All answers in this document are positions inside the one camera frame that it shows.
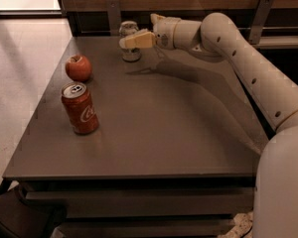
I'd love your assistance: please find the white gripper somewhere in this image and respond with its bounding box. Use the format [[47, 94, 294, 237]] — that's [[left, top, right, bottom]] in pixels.
[[119, 13, 180, 50]]

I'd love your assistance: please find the white 7up can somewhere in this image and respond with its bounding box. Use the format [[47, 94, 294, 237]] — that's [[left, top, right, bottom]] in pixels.
[[118, 20, 142, 63]]

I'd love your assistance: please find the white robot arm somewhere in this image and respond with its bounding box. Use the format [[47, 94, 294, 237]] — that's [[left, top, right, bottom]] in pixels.
[[119, 13, 298, 238]]

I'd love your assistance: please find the red coca-cola can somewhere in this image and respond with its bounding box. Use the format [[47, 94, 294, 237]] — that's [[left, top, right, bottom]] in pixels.
[[61, 81, 99, 135]]

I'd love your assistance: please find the red apple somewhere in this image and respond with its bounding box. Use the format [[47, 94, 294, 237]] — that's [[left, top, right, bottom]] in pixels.
[[65, 55, 92, 82]]

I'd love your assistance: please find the grey drawer cabinet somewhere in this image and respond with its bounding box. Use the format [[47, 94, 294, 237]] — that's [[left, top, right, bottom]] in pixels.
[[4, 37, 266, 238]]

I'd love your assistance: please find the dark chair seat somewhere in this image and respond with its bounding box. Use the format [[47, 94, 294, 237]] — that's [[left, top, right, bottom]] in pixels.
[[0, 185, 67, 238]]

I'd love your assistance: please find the left metal wall bracket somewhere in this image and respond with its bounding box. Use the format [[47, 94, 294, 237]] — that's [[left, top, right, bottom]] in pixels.
[[106, 0, 121, 36]]

